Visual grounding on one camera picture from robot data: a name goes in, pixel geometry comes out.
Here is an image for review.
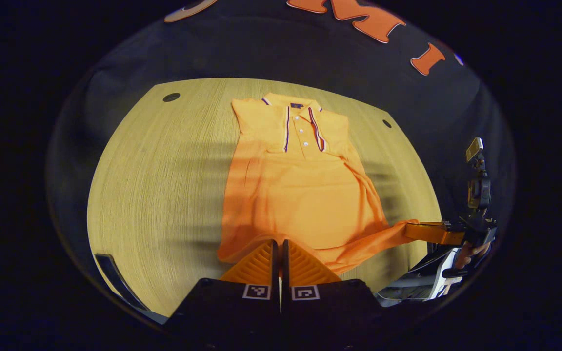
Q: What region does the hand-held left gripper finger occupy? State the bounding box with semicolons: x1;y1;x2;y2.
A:
281;239;399;344
164;239;282;344

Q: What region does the orange polo T-shirt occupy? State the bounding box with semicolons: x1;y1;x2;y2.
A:
217;93;421;274

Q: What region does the white and grey object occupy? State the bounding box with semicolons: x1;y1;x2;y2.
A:
376;246;462;300

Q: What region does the dark curved chair part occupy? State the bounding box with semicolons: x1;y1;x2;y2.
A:
95;253;152;312

